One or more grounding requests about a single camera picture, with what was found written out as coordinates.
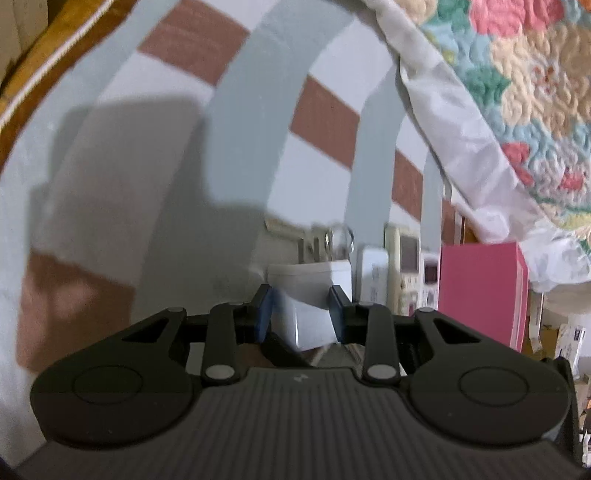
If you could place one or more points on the cream Qunda remote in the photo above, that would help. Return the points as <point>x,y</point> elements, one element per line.
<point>403,247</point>

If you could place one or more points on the white TCL remote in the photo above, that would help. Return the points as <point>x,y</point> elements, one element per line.
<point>430,279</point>

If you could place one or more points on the white charger with prongs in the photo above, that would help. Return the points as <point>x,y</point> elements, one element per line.
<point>300,293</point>

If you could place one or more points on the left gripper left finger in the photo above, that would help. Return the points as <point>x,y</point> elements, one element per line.
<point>140,382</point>

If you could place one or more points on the pink cardboard box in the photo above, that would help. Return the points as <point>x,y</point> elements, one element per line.
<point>485,287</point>

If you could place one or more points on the striped checkered floor mat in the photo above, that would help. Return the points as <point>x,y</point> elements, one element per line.
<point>143,178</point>

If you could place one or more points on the cardboard boxes under bed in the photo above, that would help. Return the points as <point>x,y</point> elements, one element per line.
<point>558,325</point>

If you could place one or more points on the beige wooden cabinet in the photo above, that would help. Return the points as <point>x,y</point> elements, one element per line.
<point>31,31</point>

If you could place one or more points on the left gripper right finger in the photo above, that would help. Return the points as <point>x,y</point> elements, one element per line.
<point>459,382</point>

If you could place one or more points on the keys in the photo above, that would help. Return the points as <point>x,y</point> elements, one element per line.
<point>318,243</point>

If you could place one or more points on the floral quilted bedspread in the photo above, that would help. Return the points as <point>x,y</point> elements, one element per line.
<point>527,66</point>

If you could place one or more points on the small white fan remote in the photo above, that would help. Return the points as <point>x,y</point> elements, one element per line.
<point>372,269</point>

